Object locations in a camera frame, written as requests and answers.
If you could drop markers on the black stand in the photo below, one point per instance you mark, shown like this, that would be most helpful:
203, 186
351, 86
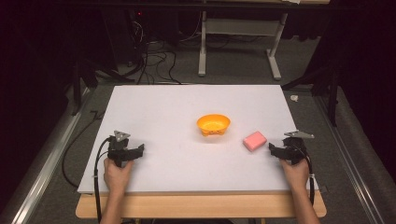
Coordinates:
330, 84
84, 77

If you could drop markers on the wooden table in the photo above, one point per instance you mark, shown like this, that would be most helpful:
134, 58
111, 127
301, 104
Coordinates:
199, 206

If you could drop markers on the person's left hand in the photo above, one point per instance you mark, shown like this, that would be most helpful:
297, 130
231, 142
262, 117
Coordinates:
116, 177

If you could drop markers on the white metal desk frame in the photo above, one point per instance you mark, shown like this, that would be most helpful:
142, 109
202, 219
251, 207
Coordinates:
239, 26

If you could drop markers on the aluminium rail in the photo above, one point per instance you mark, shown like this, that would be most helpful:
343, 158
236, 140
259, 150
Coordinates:
355, 165
46, 165

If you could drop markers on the person's right hand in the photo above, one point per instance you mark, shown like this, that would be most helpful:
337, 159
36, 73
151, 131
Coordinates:
295, 175

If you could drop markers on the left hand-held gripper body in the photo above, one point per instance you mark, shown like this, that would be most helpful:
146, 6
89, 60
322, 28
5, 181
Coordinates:
117, 146

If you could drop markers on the crumpled white paper scrap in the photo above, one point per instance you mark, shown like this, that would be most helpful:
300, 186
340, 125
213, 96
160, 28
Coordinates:
294, 98

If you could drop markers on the pink soap bar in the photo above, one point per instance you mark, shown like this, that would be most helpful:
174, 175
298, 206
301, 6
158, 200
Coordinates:
254, 141

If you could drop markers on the white board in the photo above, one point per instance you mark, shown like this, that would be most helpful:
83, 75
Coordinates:
193, 165

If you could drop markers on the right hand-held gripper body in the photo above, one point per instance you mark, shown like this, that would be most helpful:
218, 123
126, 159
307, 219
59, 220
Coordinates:
295, 146

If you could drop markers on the orange plastic bowl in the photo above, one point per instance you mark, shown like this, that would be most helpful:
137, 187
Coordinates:
213, 123

